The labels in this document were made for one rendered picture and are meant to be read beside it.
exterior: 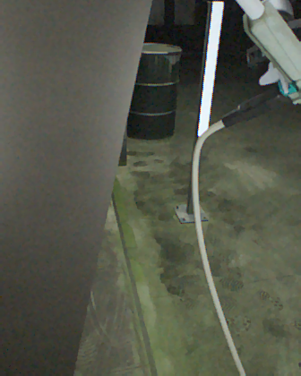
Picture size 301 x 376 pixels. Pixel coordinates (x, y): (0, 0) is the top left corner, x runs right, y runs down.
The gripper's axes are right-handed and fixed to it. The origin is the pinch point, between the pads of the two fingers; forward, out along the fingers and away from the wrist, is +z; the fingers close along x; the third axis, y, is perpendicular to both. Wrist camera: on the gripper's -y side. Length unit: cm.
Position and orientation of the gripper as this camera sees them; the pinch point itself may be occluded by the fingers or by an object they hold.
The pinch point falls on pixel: (294, 90)
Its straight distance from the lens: 71.6
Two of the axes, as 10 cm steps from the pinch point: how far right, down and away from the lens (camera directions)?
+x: -7.1, -3.7, -6.0
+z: -0.7, 8.8, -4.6
